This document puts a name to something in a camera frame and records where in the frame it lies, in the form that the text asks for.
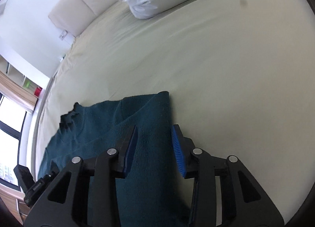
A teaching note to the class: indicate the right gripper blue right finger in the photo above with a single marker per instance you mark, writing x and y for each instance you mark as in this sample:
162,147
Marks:
182,147

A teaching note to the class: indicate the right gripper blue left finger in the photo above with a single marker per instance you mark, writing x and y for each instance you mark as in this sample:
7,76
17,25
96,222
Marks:
127,147

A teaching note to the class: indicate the black framed window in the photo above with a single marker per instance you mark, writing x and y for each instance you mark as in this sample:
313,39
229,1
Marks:
12,119

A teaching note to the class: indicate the beige bed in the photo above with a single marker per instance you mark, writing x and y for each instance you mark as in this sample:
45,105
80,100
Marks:
240,74

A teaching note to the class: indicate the red storage box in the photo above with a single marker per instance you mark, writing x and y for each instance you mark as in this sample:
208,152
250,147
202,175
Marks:
37,91

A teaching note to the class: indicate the beige curtain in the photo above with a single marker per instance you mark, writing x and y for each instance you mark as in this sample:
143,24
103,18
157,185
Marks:
16,93

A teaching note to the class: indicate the green container on shelf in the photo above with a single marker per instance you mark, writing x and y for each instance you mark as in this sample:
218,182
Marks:
27,84

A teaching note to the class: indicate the beige padded headboard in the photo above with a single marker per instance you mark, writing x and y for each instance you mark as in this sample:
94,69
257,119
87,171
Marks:
74,16

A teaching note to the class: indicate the white wall shelf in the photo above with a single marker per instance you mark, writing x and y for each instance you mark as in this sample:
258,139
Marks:
16,76

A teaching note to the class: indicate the wall switch panel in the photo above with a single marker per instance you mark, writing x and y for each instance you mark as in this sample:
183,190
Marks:
63,35

